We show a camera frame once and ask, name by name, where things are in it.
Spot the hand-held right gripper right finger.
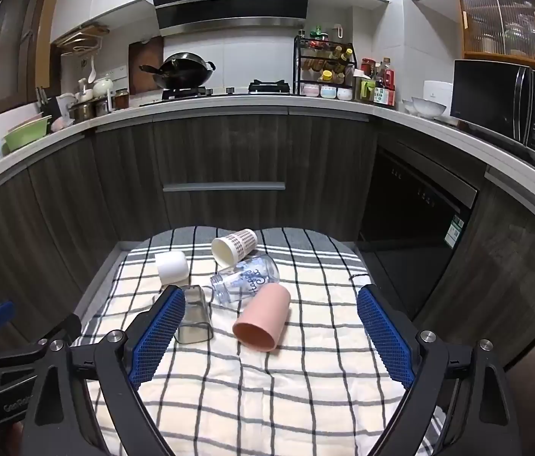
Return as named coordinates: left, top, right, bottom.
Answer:
left=357, top=284, right=522, bottom=456

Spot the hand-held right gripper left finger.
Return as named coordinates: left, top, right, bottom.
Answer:
left=23, top=285, right=187, bottom=456

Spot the grey transparent cup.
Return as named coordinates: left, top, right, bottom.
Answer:
left=174, top=284, right=214, bottom=345

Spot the white cup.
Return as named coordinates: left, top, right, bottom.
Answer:
left=155, top=250, right=189, bottom=285

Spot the clear printed glass cup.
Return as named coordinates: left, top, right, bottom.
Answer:
left=209, top=255, right=281, bottom=306

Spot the pink cup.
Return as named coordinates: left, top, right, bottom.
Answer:
left=232, top=283, right=292, bottom=353

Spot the dotted paper cup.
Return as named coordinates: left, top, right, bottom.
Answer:
left=211, top=228, right=259, bottom=267

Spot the checked cloth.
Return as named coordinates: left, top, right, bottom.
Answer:
left=75, top=225, right=448, bottom=456

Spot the black dishwasher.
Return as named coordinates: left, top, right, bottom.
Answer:
left=357, top=147, right=480, bottom=306

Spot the dark wood drawer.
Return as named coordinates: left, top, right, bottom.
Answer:
left=162, top=182, right=288, bottom=231

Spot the green basin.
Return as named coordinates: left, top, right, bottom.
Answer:
left=3, top=116, right=52, bottom=153

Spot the knife block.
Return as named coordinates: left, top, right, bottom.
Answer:
left=35, top=86, right=55, bottom=117

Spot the white measuring jug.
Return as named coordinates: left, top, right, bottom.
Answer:
left=55, top=93, right=79, bottom=118

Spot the steel pot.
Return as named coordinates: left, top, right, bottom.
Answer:
left=68, top=100, right=109, bottom=123

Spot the large white bowl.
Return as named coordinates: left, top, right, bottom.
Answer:
left=412, top=97, right=448, bottom=120

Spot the red label bottle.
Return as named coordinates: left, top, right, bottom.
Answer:
left=383, top=68, right=396, bottom=106

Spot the gas stove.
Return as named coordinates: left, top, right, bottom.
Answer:
left=139, top=82, right=297, bottom=108

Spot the black microwave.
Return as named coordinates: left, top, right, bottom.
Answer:
left=450, top=59, right=535, bottom=172

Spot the black wok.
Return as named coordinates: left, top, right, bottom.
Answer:
left=139, top=52, right=217, bottom=91

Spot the brown door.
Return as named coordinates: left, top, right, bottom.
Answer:
left=0, top=0, right=62, bottom=117

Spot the black spice rack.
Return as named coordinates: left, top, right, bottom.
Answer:
left=293, top=35, right=358, bottom=100

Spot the brown cutting board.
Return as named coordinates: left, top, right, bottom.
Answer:
left=128, top=36, right=165, bottom=95

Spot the wooden glass-door cabinet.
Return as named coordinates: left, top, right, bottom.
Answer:
left=456, top=0, right=535, bottom=76

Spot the wall-mounted hanging rack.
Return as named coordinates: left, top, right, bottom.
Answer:
left=55, top=23, right=110, bottom=54

